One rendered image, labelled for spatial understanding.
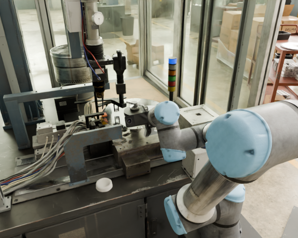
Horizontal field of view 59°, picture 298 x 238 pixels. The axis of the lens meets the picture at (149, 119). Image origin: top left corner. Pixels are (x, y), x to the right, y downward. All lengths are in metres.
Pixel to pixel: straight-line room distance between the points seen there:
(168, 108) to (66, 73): 1.15
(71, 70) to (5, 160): 0.71
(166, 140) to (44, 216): 0.58
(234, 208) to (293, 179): 1.76
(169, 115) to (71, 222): 0.64
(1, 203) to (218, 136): 0.94
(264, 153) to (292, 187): 2.08
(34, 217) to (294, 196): 1.94
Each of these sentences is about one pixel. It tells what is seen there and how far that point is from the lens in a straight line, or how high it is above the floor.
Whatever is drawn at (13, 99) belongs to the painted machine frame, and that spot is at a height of 1.03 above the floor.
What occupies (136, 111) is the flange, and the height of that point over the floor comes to 0.96.
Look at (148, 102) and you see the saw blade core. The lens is 1.42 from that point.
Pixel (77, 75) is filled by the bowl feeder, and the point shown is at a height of 0.96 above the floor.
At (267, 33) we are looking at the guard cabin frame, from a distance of 1.16.
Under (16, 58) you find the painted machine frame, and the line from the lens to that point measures 1.68.
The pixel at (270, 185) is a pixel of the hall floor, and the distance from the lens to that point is 2.49.
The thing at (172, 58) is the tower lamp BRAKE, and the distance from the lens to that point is 1.45.
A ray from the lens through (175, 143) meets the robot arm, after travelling 0.84.
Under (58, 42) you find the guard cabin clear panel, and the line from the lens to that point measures 2.24.
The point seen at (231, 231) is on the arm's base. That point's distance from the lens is 0.99.
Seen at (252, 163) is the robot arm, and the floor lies 1.29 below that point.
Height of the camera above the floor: 1.57
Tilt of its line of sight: 29 degrees down
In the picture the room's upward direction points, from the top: straight up
